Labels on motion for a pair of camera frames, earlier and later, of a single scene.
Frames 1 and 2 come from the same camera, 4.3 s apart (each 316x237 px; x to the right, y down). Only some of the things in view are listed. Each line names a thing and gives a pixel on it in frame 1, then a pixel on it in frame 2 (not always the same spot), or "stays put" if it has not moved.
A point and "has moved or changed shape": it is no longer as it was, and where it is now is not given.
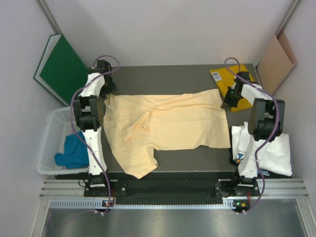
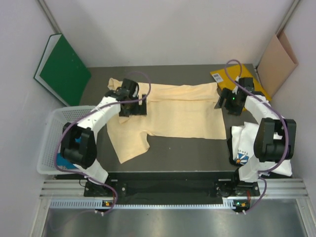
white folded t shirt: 274,158 stays put
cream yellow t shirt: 137,126 has moved or changed shape
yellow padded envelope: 225,77 stays put
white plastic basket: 59,126 stays put
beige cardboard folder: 277,63 stays put
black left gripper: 111,89 → 140,109
